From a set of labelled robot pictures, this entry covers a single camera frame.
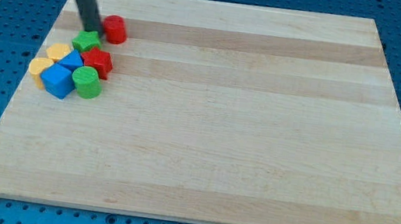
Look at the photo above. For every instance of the red star block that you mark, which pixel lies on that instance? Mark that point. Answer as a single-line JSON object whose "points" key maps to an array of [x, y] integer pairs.
{"points": [[99, 60]]}

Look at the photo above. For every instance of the red cylinder block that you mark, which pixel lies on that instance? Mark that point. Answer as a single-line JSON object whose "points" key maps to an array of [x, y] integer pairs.
{"points": [[114, 29]]}

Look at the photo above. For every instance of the green cylinder block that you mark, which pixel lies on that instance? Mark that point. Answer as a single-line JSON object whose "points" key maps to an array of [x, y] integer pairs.
{"points": [[87, 82]]}

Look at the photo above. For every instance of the yellow hexagon block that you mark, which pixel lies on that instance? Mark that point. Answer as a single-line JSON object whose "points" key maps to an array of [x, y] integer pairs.
{"points": [[57, 52]]}

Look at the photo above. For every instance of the light wooden board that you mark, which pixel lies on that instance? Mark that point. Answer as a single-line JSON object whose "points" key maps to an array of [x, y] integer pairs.
{"points": [[218, 113]]}

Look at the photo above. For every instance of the green star block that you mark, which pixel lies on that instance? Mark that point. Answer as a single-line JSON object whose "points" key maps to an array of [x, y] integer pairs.
{"points": [[86, 41]]}

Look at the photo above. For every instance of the blue triangle block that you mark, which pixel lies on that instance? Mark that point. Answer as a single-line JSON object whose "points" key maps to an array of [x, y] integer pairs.
{"points": [[71, 61]]}

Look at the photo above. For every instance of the yellow heart block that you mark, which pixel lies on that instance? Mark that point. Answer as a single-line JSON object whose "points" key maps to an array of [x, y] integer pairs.
{"points": [[36, 67]]}

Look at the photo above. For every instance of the blue cube block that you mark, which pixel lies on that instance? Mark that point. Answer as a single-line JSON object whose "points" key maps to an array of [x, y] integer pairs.
{"points": [[58, 81]]}

